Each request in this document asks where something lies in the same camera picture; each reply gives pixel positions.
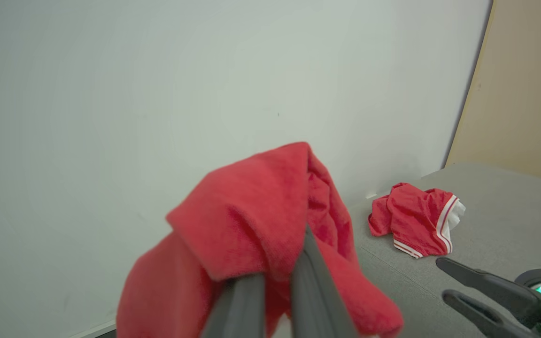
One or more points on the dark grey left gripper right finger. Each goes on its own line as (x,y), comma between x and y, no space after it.
(320,300)

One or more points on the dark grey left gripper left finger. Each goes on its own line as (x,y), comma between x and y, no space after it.
(237,310)

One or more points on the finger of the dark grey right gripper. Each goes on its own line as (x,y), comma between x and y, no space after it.
(479,314)
(482,278)

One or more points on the red fleece garment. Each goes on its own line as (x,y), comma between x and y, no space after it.
(251,225)

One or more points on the red shorts with white stripes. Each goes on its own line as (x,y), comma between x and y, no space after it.
(416,218)

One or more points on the white and black baseboard strip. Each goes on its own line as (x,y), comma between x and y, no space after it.
(94,331)

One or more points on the beige wooden panel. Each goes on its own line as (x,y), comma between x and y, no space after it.
(519,84)

